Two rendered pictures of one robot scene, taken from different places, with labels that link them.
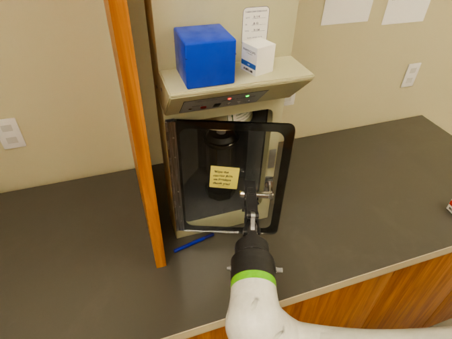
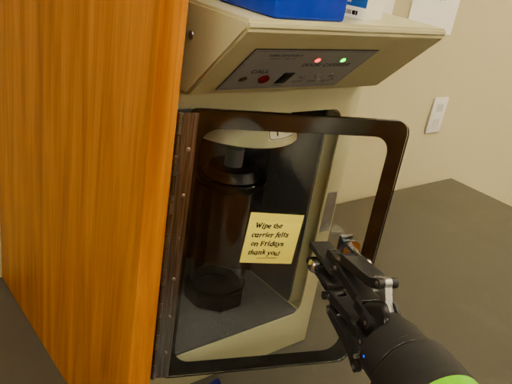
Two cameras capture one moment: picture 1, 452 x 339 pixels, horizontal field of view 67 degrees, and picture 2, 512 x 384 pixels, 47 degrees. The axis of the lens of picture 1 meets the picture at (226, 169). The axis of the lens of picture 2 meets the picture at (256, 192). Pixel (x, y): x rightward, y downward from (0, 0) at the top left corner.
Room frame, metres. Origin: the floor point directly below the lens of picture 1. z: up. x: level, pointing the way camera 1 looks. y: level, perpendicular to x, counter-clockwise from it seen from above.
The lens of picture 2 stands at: (0.07, 0.29, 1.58)
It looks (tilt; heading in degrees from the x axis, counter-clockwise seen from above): 24 degrees down; 338
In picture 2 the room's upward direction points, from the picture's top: 10 degrees clockwise
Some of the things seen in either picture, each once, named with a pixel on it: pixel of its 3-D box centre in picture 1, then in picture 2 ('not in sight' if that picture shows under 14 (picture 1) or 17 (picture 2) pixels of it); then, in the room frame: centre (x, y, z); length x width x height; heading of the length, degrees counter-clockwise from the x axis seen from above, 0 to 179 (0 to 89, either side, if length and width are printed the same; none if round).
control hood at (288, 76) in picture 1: (236, 93); (318, 57); (0.70, -0.02, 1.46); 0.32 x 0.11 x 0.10; 110
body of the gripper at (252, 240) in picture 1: (251, 241); (385, 341); (0.49, -0.06, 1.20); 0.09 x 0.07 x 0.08; 0
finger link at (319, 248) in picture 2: (249, 190); (329, 257); (0.65, -0.06, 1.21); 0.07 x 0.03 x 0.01; 0
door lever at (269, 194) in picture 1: (257, 190); (336, 258); (0.67, -0.08, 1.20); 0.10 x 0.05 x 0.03; 89
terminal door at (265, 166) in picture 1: (229, 184); (278, 254); (0.70, -0.01, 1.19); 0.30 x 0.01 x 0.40; 89
